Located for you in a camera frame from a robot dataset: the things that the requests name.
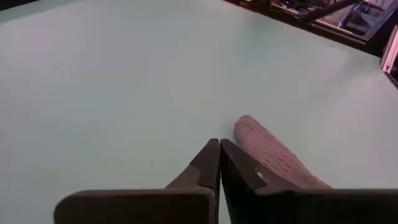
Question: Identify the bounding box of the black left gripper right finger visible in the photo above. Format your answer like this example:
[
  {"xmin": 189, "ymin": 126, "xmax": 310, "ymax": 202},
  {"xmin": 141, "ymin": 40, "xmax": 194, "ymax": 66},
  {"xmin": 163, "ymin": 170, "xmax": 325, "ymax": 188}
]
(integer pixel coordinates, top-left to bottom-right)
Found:
[{"xmin": 220, "ymin": 138, "xmax": 398, "ymax": 224}]

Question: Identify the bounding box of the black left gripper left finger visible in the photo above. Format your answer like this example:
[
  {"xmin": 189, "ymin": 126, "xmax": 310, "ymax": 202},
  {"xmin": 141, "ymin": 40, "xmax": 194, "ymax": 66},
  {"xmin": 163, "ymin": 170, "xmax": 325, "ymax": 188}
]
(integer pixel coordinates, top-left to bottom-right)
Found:
[{"xmin": 53, "ymin": 138, "xmax": 221, "ymax": 224}]

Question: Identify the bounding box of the pink woven cloth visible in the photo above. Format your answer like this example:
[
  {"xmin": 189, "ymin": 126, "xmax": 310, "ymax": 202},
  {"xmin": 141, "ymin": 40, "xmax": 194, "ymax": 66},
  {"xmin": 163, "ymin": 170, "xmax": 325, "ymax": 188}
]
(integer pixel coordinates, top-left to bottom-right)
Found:
[{"xmin": 234, "ymin": 114, "xmax": 333, "ymax": 190}]

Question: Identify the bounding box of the green table mat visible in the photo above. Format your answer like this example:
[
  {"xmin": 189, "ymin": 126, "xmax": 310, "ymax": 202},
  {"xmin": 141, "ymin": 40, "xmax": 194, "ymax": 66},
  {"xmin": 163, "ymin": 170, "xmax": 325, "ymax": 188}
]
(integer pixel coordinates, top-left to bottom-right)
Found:
[{"xmin": 0, "ymin": 0, "xmax": 398, "ymax": 224}]

